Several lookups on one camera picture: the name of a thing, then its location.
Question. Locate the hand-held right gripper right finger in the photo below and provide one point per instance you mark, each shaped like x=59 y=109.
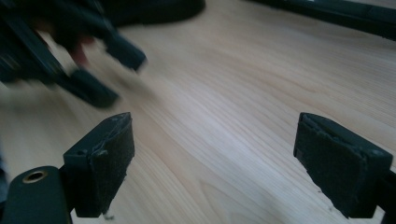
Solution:
x=339 y=168

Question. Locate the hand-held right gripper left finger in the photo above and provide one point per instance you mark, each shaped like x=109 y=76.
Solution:
x=99 y=165

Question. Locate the black leather shoe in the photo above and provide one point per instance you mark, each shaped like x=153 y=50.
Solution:
x=351 y=15
x=155 y=11

